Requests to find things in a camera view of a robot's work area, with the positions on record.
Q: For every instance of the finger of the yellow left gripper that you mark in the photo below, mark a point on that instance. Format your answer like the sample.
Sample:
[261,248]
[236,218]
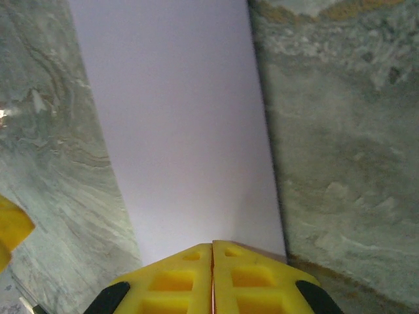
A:
[14,225]

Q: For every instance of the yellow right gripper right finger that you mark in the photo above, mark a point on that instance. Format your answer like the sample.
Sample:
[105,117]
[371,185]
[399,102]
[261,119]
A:
[255,288]

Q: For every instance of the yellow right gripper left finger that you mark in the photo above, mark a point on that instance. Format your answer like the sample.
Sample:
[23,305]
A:
[170,288]

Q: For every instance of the light purple paper sheet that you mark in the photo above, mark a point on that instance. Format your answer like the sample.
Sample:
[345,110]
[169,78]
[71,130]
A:
[180,131]

